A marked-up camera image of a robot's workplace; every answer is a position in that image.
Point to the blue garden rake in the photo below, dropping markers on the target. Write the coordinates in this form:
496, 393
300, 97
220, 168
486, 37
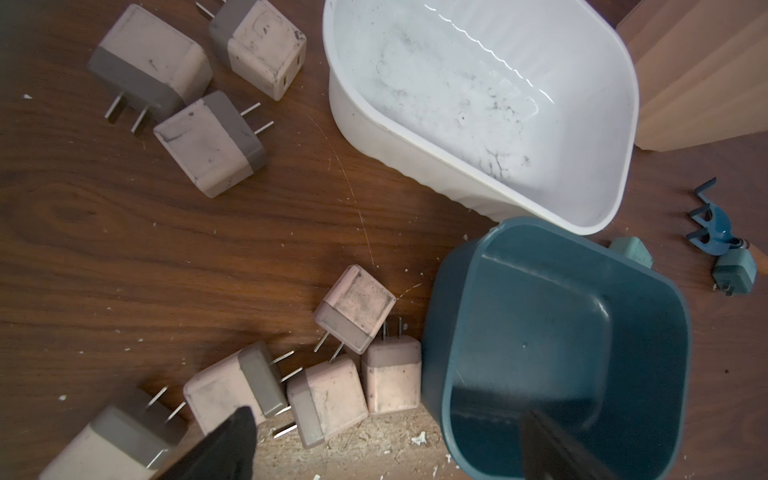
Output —
714, 237

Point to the teal plug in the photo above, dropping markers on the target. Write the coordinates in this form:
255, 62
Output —
735, 272
633, 249

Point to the pink plug middle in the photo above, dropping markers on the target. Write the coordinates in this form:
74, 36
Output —
354, 310

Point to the teal plug by rake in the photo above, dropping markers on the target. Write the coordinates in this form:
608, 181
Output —
735, 272

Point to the pink plug far left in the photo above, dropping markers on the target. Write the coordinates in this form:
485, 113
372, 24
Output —
153, 67

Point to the teal plastic storage box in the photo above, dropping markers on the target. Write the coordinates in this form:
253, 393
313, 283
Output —
533, 317

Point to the white plastic storage box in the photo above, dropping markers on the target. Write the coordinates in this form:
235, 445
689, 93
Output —
510, 108

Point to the beige flower pot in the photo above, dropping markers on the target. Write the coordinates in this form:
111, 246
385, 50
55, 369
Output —
701, 68

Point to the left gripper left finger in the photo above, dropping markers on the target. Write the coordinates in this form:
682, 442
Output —
226, 453

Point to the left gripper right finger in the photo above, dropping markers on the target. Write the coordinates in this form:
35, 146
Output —
549, 452

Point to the pink plug far top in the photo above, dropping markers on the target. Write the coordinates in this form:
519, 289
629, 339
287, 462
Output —
258, 43

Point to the pink plug far lower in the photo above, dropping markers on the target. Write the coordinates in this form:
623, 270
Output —
213, 144

